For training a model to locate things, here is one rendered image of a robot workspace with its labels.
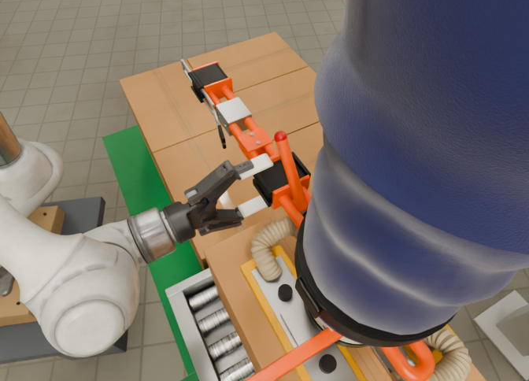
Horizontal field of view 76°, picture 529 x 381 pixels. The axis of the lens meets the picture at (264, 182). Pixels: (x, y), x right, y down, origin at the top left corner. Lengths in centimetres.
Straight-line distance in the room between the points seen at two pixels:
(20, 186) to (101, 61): 234
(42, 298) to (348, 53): 42
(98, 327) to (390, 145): 37
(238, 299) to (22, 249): 50
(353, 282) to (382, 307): 4
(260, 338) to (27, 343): 67
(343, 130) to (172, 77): 187
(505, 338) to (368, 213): 187
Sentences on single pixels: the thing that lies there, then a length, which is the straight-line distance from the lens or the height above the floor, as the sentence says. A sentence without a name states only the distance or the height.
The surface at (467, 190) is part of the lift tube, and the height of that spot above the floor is 163.
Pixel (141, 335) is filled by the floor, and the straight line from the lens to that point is 190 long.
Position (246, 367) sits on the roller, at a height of 55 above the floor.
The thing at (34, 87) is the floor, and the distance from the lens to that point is 332.
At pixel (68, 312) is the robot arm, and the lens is 45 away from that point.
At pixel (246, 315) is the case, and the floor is 95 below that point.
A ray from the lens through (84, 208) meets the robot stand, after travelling 134.
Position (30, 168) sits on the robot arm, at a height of 106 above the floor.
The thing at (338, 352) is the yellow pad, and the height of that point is 110.
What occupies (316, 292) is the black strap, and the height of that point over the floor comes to 134.
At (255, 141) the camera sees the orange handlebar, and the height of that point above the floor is 121.
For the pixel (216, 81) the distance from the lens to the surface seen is 88.
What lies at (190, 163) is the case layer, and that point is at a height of 54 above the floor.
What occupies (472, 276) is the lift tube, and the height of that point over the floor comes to 151.
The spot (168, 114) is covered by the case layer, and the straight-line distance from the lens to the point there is 184.
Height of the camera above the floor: 177
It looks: 55 degrees down
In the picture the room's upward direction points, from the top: straight up
